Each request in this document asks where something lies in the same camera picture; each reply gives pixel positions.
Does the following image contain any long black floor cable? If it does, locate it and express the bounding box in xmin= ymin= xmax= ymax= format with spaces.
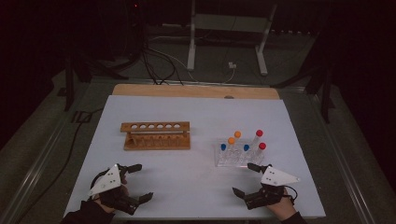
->
xmin=15 ymin=106 xmax=106 ymax=223

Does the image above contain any red cap test tube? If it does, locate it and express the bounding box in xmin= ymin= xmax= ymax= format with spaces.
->
xmin=255 ymin=142 xmax=267 ymax=160
xmin=252 ymin=129 xmax=264 ymax=147

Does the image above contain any white table mat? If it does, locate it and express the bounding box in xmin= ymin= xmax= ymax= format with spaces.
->
xmin=63 ymin=94 xmax=327 ymax=219

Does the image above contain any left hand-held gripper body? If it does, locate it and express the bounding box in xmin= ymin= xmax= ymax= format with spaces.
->
xmin=88 ymin=163 xmax=140 ymax=217

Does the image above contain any clear plastic tube rack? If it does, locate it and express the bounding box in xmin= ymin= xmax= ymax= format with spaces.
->
xmin=214 ymin=138 xmax=265 ymax=168

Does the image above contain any black stand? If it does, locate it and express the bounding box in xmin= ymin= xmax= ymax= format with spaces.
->
xmin=270 ymin=62 xmax=335 ymax=124
xmin=57 ymin=55 xmax=129 ymax=112

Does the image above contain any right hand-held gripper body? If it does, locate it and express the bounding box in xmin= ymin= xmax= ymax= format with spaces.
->
xmin=243 ymin=166 xmax=301 ymax=211

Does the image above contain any person's left hand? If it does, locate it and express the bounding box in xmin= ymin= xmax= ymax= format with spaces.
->
xmin=92 ymin=176 xmax=129 ymax=215

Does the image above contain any white floor cable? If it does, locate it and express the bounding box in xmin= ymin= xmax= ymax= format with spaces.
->
xmin=148 ymin=35 xmax=236 ymax=84

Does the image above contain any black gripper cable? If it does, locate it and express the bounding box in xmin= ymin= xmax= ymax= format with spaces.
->
xmin=89 ymin=169 xmax=108 ymax=191
xmin=284 ymin=185 xmax=299 ymax=202

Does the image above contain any white metal stand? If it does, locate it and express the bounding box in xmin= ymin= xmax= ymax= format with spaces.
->
xmin=186 ymin=0 xmax=278 ymax=77

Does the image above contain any wooden test tube rack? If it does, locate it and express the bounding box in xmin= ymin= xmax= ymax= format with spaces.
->
xmin=120 ymin=120 xmax=191 ymax=152

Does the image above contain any black equipment tower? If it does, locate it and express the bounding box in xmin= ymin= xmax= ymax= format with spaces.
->
xmin=124 ymin=0 xmax=148 ymax=60

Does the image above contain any bundle of black cables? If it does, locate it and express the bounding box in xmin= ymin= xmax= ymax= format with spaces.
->
xmin=141 ymin=46 xmax=185 ymax=86

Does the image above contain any black floor bracket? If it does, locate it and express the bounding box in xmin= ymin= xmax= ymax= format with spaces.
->
xmin=71 ymin=110 xmax=92 ymax=124

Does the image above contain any aluminium frame rail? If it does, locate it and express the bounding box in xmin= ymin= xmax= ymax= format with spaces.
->
xmin=307 ymin=92 xmax=375 ymax=224
xmin=0 ymin=124 xmax=68 ymax=224

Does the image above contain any person's right hand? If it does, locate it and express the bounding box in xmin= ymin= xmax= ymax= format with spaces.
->
xmin=266 ymin=186 xmax=297 ymax=222

